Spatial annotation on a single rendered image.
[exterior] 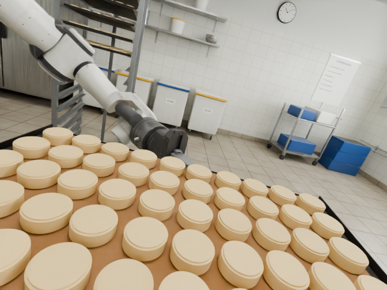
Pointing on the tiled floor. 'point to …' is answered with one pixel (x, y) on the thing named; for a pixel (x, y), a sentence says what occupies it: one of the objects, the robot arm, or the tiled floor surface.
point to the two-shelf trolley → (305, 137)
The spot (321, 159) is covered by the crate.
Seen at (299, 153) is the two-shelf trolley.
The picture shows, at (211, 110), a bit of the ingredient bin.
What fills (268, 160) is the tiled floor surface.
